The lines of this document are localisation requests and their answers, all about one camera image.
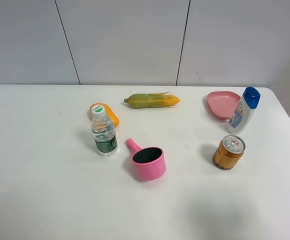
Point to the white bottle blue cap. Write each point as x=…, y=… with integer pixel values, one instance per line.
x=244, y=110

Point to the green yellow corn cob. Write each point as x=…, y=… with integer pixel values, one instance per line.
x=151, y=100

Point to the orange mango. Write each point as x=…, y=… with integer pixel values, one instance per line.
x=108, y=111

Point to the clear water bottle green label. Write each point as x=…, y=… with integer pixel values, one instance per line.
x=103, y=131

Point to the pink square plate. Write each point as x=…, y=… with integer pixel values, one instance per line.
x=223, y=103

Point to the gold drink can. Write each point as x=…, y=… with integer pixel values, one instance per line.
x=231, y=148

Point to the pink pot with handle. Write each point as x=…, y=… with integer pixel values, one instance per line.
x=149, y=162

